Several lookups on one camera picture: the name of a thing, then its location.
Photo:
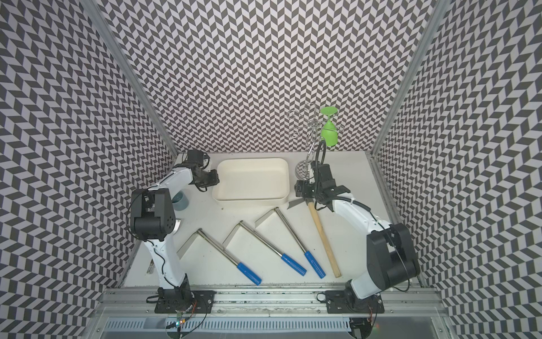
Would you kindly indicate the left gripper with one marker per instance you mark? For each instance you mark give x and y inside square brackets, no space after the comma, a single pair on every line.
[214,179]

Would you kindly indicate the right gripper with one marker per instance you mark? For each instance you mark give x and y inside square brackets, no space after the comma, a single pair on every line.
[303,186]

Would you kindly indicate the cream storage box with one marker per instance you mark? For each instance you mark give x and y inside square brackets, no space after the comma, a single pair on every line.
[252,182]

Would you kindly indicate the wooden handle hoe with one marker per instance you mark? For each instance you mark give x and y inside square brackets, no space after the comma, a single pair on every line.
[316,219]

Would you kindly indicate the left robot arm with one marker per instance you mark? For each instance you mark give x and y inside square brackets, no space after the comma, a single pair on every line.
[152,219]

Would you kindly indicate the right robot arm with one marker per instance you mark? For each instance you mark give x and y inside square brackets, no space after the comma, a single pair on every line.
[390,255]

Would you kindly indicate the grey-blue cup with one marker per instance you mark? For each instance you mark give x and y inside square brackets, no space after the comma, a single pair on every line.
[180,201]

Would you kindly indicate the chrome cup rack stand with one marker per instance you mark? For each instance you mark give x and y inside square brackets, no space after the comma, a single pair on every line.
[317,148]

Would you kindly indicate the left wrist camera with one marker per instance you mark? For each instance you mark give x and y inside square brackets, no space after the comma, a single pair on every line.
[198,159]

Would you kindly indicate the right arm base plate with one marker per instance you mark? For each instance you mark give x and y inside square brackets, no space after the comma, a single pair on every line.
[346,302]

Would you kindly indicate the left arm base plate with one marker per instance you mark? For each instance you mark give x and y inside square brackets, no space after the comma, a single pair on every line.
[172,301]

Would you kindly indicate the aluminium front rail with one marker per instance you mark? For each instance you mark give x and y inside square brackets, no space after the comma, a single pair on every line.
[302,300]

